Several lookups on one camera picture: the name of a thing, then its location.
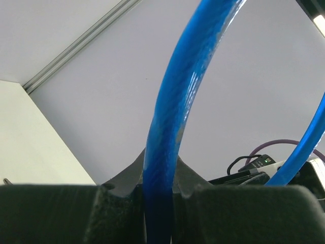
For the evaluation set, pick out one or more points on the aluminium frame post left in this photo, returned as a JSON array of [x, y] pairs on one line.
[[79, 44]]

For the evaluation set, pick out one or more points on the blue cable lock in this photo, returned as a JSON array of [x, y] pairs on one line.
[[178, 89]]

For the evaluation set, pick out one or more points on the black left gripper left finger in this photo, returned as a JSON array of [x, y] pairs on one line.
[[109, 213]]

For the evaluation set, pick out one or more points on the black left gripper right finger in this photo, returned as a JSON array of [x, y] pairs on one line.
[[207, 213]]

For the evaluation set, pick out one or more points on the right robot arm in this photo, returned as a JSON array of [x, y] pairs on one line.
[[311, 176]]

